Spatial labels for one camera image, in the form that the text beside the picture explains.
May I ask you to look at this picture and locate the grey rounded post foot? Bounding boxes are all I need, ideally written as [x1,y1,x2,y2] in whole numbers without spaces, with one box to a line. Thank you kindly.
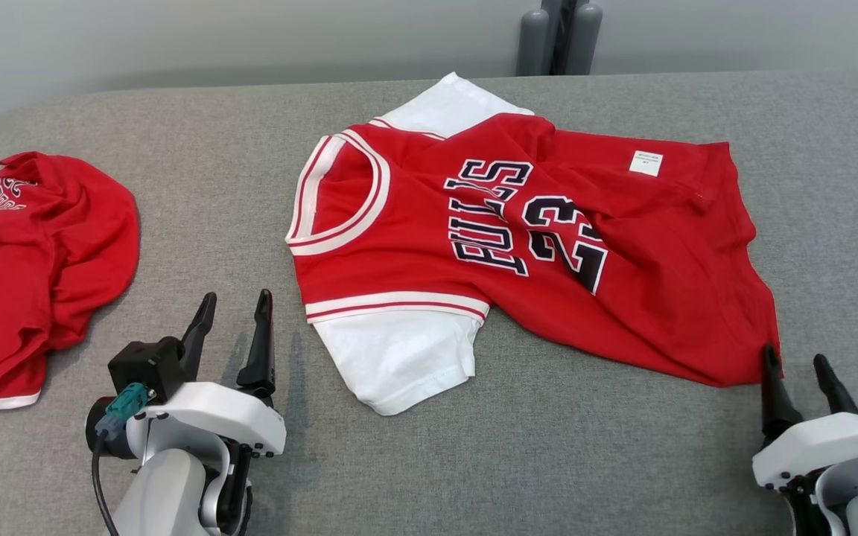
[516,9,551,77]
[567,2,603,75]

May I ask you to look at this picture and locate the grey partition post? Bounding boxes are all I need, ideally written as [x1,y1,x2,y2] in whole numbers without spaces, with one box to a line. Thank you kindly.
[541,0,580,75]

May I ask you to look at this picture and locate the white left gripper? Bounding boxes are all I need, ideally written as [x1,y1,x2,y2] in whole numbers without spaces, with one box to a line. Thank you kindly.
[127,289,287,456]

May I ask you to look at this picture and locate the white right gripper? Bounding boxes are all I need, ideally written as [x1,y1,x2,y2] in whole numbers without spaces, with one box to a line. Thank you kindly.
[751,345,858,492]

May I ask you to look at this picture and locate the red shorts white stripe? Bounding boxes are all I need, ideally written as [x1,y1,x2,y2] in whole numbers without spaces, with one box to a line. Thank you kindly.
[0,151,141,423]

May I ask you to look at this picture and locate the left camera cable teal plug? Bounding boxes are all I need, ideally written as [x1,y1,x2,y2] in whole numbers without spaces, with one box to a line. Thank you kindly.
[90,382,153,536]

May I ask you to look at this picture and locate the red basketball jersey white sleeves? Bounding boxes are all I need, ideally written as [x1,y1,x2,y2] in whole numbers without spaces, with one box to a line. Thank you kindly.
[285,72,781,416]

